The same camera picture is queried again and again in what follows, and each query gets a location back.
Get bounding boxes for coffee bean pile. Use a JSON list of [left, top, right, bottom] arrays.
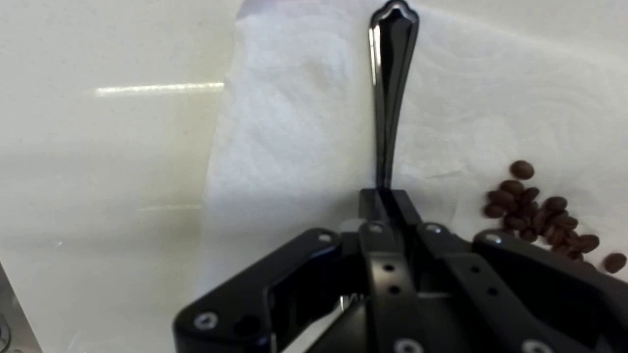
[[480, 179, 602, 261]]

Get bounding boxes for silver metal spoon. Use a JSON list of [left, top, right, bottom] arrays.
[[365, 0, 422, 193]]

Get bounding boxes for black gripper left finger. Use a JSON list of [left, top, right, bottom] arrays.
[[170, 187, 422, 353]]

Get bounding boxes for single stray coffee bean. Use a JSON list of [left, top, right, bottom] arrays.
[[508, 159, 535, 183], [600, 251, 628, 275]]

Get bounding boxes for white paper napkin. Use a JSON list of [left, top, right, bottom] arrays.
[[198, 0, 628, 297]]

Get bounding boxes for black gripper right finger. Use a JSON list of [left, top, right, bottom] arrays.
[[384, 187, 628, 353]]

